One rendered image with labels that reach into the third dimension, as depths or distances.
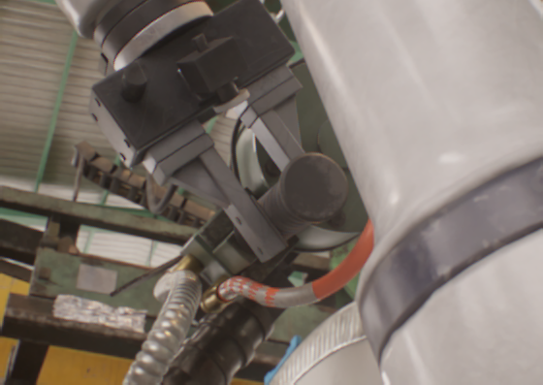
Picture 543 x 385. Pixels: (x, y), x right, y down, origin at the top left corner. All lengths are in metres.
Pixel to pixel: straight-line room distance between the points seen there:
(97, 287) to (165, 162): 1.13
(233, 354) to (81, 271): 0.93
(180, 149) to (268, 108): 0.07
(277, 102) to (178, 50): 0.07
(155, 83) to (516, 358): 0.37
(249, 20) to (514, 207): 0.37
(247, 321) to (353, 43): 0.51
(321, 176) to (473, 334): 0.29
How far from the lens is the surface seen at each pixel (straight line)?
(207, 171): 0.54
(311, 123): 0.67
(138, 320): 1.63
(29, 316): 1.59
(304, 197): 0.49
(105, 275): 1.67
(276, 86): 0.56
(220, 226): 0.65
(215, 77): 0.51
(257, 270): 0.65
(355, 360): 0.81
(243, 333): 0.76
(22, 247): 1.77
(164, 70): 0.54
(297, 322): 1.75
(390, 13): 0.28
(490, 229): 0.22
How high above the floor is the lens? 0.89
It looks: 41 degrees up
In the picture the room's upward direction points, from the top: straight up
